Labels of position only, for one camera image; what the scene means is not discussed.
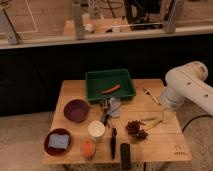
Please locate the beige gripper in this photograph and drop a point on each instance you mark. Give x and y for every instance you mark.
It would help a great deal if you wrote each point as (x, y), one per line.
(168, 115)

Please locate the dark grape bunch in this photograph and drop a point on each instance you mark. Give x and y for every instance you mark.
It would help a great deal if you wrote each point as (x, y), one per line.
(135, 130)

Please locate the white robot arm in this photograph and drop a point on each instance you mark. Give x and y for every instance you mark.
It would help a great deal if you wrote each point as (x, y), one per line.
(186, 82)

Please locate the metal cup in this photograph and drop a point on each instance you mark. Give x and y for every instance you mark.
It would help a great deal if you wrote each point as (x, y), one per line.
(96, 130)

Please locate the wooden table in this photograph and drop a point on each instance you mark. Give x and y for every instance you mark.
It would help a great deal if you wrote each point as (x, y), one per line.
(165, 142)

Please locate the silver fork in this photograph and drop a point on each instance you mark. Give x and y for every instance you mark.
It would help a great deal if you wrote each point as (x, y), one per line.
(146, 91)

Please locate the black remote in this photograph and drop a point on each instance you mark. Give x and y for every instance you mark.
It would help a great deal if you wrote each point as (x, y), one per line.
(125, 156)

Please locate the grey cloth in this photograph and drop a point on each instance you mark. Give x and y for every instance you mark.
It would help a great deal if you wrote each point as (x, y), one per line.
(115, 104)

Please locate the red chili pepper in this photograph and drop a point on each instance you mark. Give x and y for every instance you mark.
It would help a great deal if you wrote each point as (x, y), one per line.
(111, 90)

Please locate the green plastic tray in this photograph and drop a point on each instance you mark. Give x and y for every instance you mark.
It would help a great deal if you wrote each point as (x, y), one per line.
(97, 81)

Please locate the purple bowl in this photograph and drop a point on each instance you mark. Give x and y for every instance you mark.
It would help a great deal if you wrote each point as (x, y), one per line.
(76, 110)

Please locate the blue sponge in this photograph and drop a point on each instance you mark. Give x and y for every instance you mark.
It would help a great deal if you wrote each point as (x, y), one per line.
(58, 141)

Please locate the dark red plate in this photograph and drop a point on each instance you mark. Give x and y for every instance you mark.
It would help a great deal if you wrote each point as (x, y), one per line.
(57, 151)

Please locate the black handled knife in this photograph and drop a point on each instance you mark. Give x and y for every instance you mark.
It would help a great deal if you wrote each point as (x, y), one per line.
(113, 143)

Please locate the black handled scissors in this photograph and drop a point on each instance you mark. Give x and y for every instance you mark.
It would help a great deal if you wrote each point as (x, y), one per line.
(105, 108)

